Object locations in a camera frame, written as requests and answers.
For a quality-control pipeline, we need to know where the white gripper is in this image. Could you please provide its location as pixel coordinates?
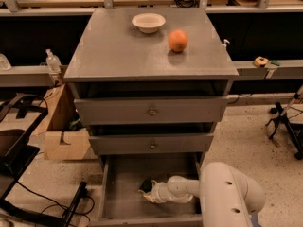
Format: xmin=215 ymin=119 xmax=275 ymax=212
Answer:
xmin=143 ymin=180 xmax=175 ymax=203

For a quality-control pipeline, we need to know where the green yellow sponge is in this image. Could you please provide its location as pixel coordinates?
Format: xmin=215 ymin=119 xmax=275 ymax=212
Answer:
xmin=138 ymin=179 xmax=152 ymax=194

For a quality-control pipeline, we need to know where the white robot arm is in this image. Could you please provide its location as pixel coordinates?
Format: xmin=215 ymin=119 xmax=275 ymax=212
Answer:
xmin=139 ymin=162 xmax=265 ymax=227

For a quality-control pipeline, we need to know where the bottom grey open drawer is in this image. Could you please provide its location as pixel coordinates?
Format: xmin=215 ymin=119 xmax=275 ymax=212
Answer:
xmin=90 ymin=153 xmax=203 ymax=227

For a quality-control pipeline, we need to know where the middle grey drawer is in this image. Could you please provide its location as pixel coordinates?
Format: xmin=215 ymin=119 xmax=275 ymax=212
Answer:
xmin=89 ymin=133 xmax=213 ymax=155

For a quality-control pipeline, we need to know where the top grey drawer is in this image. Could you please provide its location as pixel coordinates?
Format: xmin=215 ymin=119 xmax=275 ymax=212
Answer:
xmin=74 ymin=96 xmax=228 ymax=125

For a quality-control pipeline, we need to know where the grey wooden drawer cabinet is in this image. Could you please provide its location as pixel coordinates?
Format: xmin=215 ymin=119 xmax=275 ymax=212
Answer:
xmin=63 ymin=7 xmax=240 ymax=182

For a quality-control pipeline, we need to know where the cardboard box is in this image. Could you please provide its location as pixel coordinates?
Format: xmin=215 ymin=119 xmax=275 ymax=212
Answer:
xmin=32 ymin=85 xmax=96 ymax=161

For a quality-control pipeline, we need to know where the black tripod stand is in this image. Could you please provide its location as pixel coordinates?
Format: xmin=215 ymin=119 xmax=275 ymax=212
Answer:
xmin=264 ymin=85 xmax=303 ymax=161

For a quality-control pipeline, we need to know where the orange fruit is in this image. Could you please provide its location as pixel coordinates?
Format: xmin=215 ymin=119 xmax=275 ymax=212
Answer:
xmin=168 ymin=30 xmax=188 ymax=52

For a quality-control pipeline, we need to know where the clear plastic bottle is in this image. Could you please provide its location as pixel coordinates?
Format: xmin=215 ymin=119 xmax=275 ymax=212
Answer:
xmin=45 ymin=49 xmax=62 ymax=73

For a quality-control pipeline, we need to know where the small white pump bottle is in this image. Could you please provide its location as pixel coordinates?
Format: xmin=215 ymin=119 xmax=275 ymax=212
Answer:
xmin=223 ymin=39 xmax=230 ymax=49

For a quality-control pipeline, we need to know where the white bowl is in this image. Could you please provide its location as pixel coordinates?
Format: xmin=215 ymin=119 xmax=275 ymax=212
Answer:
xmin=132 ymin=13 xmax=166 ymax=34

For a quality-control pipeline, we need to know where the green small object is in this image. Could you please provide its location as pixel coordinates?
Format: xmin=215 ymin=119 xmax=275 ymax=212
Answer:
xmin=271 ymin=61 xmax=280 ymax=66

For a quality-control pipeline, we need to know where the black floor cable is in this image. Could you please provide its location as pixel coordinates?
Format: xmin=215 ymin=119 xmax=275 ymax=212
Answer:
xmin=16 ymin=180 xmax=96 ymax=227

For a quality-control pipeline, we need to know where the black chair frame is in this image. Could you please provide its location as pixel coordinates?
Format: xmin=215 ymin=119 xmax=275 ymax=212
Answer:
xmin=0 ymin=94 xmax=87 ymax=227

